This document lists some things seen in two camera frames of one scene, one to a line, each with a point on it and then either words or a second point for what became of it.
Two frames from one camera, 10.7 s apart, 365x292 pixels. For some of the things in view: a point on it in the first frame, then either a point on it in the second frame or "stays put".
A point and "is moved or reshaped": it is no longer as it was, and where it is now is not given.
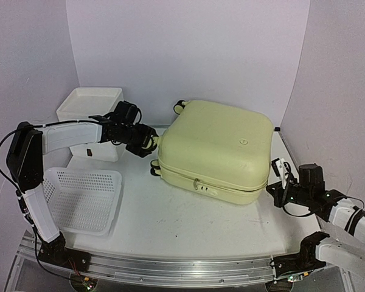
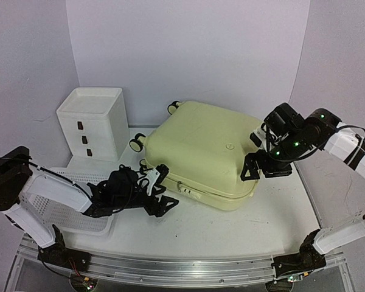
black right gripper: x=277 y=194 → x=268 y=170
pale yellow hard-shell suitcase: x=220 y=151 is moved or reshaped
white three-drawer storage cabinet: x=86 y=102 stays put
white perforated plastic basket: x=83 y=202 stays put
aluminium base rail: x=212 y=271 stays put
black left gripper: x=146 y=132 → x=160 y=211
